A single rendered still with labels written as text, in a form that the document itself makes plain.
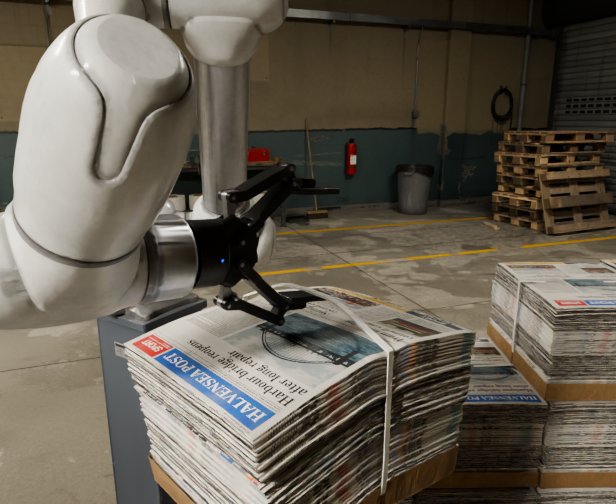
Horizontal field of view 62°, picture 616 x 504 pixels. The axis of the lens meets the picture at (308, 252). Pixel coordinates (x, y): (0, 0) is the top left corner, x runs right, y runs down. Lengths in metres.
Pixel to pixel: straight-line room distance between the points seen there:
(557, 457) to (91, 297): 1.17
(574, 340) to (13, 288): 1.11
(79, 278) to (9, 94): 7.22
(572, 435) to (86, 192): 1.23
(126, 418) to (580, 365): 1.09
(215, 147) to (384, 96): 7.61
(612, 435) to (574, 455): 0.10
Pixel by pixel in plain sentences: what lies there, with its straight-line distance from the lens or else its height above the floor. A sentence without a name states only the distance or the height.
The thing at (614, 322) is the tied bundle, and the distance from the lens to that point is 1.31.
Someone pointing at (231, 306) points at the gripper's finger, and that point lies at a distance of 0.60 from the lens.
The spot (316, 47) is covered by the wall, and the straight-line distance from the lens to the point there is 8.17.
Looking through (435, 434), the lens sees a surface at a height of 1.02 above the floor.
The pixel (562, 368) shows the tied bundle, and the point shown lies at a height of 0.92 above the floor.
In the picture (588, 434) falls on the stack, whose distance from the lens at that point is 1.42.
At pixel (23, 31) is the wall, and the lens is 7.68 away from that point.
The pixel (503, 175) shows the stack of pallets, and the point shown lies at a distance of 7.96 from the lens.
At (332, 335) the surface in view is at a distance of 0.66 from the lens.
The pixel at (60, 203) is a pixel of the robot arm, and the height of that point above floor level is 1.40.
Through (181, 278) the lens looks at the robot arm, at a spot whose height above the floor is 1.30.
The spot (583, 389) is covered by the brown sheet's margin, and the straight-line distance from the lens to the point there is 1.34.
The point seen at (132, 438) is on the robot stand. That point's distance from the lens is 1.47.
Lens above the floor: 1.45
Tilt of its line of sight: 14 degrees down
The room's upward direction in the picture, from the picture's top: straight up
